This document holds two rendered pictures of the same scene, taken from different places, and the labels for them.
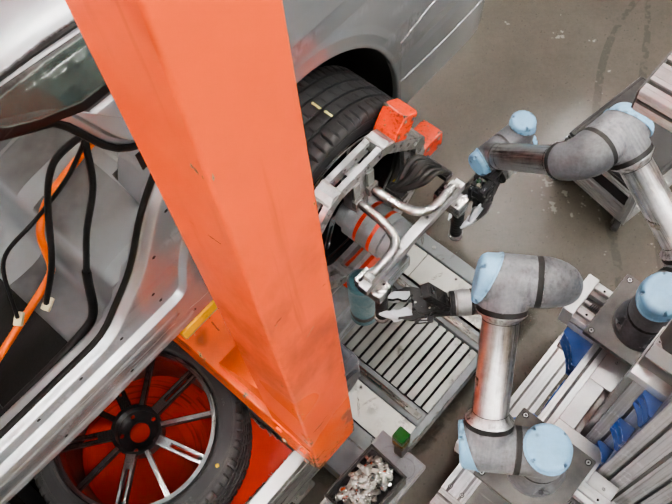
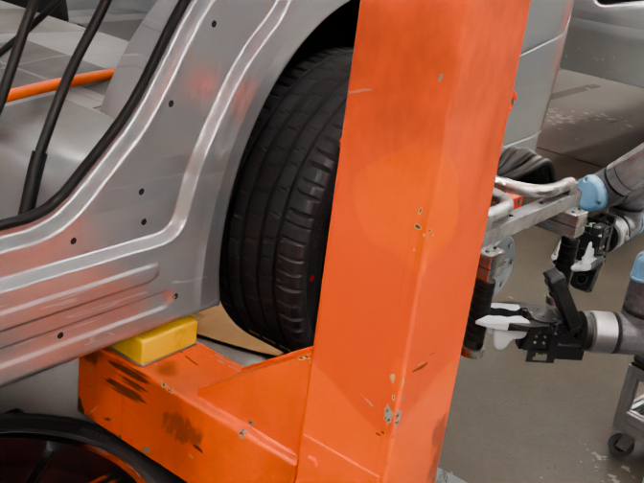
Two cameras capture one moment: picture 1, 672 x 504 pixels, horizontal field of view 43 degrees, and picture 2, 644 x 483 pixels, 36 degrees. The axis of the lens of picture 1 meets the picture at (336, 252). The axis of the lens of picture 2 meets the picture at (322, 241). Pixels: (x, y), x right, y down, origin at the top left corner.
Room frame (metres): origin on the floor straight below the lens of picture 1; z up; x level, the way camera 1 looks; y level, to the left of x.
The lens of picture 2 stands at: (-0.60, 0.52, 1.56)
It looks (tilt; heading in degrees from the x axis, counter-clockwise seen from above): 22 degrees down; 348
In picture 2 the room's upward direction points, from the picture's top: 8 degrees clockwise
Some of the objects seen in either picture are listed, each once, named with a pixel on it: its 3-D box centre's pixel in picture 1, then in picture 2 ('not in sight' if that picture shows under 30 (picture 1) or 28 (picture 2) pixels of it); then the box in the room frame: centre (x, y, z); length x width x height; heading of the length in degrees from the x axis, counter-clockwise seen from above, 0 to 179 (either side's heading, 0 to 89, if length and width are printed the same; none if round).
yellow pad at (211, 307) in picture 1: (185, 306); (146, 329); (1.02, 0.47, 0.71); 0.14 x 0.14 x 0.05; 41
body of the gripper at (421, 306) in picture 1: (432, 305); (553, 333); (0.88, -0.25, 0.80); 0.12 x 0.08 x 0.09; 86
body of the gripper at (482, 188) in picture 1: (486, 184); (594, 238); (1.21, -0.46, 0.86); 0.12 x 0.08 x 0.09; 133
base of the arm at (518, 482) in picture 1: (537, 463); not in sight; (0.40, -0.42, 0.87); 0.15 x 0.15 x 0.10
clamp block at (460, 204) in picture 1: (451, 200); (561, 218); (1.14, -0.34, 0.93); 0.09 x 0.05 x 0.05; 41
